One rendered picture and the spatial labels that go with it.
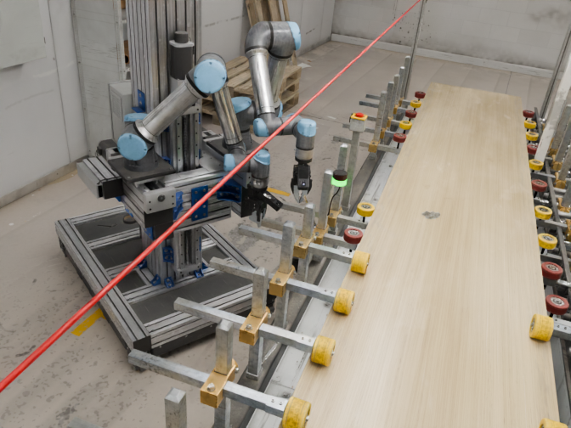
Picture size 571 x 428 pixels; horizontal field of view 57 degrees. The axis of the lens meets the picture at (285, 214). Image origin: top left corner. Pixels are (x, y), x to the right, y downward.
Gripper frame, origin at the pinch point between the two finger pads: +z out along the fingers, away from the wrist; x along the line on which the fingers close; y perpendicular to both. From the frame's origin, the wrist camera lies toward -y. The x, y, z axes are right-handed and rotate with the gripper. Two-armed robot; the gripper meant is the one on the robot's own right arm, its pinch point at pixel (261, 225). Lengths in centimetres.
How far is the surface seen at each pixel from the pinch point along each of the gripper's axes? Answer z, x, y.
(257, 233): -13.1, 26.5, -8.4
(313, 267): 12.2, 3.3, -27.1
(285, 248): -25, 48, -26
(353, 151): -22, -53, -27
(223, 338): -28, 98, -27
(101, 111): 33, -153, 199
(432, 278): -8, 17, -77
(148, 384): 83, 37, 39
